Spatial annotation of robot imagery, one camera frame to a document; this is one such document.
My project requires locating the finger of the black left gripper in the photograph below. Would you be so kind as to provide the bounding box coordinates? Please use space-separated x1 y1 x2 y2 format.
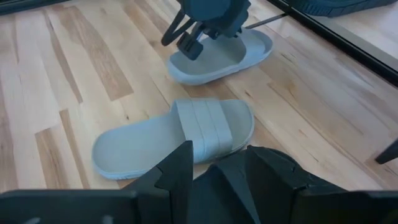
211 27 240 40
177 30 205 62

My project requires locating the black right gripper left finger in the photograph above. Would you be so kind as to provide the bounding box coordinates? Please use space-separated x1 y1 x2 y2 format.
0 140 194 224

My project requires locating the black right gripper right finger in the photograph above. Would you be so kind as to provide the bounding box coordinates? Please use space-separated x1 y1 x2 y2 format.
208 145 398 224

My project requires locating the grey rubber slide sandal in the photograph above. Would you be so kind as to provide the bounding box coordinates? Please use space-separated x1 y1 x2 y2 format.
166 27 274 86
91 98 256 180

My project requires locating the black rubber slide sandal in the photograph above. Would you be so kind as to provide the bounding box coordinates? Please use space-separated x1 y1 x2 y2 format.
290 0 398 18

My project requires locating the wooden shelf with black frame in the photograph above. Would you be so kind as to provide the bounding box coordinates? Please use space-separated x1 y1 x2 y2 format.
245 0 398 166

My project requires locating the black aluminium rig frame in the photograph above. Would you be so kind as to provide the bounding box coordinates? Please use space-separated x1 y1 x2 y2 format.
0 0 71 16

